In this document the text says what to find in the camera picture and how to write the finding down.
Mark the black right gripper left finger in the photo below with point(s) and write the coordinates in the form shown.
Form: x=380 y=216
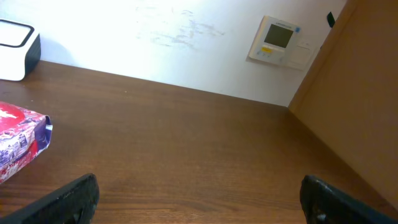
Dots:
x=75 y=202

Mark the white wall thermostat panel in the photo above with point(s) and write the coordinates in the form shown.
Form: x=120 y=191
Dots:
x=275 y=41

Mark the red purple package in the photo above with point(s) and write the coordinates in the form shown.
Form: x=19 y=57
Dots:
x=24 y=135

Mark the white barcode scanner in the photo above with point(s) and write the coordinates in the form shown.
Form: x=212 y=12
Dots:
x=20 y=50

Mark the black wall clip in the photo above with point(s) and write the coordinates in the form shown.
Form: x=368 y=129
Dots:
x=330 y=19

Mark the white wall light switch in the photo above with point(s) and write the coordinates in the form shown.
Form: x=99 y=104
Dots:
x=301 y=55

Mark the brown wooden side panel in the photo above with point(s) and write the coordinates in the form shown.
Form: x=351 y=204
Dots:
x=348 y=98

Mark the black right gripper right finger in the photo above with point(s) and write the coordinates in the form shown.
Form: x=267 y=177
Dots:
x=323 y=203

